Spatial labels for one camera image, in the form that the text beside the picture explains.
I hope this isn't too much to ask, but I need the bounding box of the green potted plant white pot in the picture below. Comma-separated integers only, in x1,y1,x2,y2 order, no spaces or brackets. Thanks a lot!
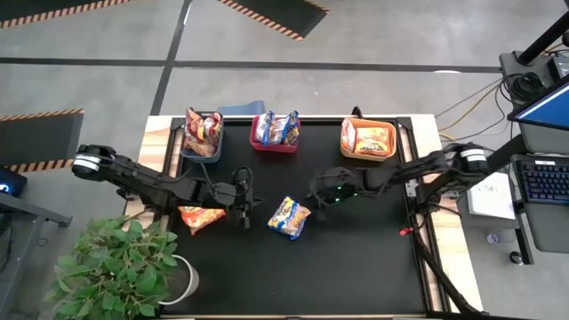
44,215,200,320

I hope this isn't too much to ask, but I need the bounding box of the white paper sheet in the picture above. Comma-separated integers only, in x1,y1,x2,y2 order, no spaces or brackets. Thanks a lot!
466,172,517,220

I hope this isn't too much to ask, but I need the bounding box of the black hazard-striped floor mat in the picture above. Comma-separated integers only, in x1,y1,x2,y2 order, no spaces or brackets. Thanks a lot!
0,0,134,29
216,0,330,43
0,108,85,174

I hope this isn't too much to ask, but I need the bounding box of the black stand leg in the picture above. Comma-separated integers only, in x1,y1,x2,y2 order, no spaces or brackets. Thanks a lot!
488,132,528,172

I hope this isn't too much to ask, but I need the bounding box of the pink Maruchan ramen pack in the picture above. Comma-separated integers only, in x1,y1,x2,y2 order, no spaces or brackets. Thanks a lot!
204,111,223,144
185,107,206,144
183,140,218,158

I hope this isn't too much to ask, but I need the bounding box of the black backlit keyboard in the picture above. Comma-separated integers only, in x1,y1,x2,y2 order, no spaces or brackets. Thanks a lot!
515,158,569,205

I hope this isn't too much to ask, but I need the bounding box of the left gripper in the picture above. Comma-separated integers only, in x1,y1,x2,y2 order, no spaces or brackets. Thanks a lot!
208,168,264,230

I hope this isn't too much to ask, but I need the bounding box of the orange-yellow plastic bin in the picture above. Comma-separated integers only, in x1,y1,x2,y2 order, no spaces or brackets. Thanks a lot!
340,116,397,163

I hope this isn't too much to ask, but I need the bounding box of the black table mat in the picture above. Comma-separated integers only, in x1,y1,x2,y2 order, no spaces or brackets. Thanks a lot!
171,119,428,315

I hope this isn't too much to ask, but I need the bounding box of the black pole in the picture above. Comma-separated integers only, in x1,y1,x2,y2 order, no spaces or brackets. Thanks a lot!
517,11,569,66

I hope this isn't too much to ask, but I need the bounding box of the black device blue light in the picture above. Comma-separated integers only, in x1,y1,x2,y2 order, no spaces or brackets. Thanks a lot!
0,166,28,199

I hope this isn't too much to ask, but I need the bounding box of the grey computer cart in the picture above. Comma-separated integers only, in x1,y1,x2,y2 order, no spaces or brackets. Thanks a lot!
510,119,569,254

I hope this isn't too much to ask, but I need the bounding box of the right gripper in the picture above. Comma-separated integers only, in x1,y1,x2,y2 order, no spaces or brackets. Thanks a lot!
306,167,365,213

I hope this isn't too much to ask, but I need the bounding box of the pink-red plastic bin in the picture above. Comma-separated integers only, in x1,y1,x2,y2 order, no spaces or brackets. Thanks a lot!
249,114,301,155

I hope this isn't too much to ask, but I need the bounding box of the grey desk frame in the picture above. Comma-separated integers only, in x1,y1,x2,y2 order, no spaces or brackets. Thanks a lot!
0,190,73,320

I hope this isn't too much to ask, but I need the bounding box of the black cable bundle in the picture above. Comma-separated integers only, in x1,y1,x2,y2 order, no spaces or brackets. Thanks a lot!
411,208,484,319

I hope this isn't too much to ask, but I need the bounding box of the grey equipment box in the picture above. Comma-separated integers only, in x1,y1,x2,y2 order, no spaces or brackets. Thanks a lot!
498,49,557,90

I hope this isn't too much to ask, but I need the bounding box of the dark blue-green plastic bin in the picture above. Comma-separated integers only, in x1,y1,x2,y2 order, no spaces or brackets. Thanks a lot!
180,110,225,164

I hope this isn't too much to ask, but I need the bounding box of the blue plastic seat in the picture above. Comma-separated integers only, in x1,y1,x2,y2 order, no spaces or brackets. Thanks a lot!
216,100,267,117

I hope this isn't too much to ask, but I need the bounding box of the orange Maruchan ramen pack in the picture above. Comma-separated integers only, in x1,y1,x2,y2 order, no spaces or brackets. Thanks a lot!
354,126,393,157
341,118,357,155
177,204,227,236

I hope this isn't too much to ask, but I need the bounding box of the black cable coil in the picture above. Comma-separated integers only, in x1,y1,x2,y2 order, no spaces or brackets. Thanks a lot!
508,70,546,103

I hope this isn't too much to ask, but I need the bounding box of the monitor with blue screen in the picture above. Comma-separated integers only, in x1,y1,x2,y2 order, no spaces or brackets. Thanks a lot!
508,79,569,132

